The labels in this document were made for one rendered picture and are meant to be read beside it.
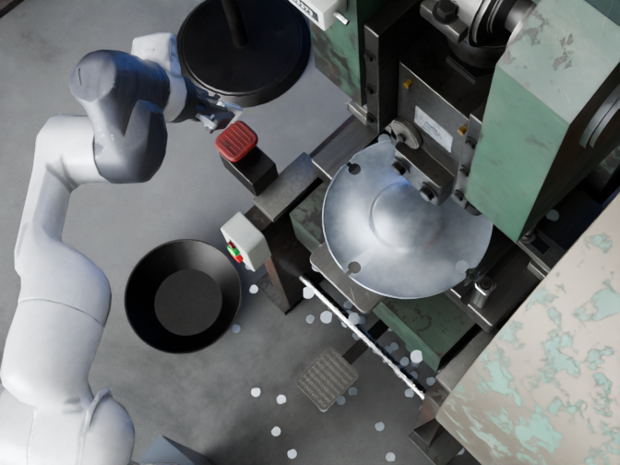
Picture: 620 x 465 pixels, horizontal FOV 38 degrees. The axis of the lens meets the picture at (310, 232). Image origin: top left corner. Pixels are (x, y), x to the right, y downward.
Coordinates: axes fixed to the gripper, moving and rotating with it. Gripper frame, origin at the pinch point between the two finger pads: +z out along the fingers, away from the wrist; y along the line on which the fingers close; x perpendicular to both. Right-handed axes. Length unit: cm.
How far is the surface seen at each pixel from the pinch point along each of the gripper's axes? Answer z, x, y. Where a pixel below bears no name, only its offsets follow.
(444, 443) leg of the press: 74, -39, 62
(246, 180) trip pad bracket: 13.9, -10.0, 5.1
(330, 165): 18.9, 1.9, 14.2
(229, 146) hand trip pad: 9.0, -6.4, 0.2
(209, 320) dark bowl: 68, -59, 0
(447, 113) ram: -18.6, 25.3, 34.4
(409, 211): 11.8, 6.8, 32.6
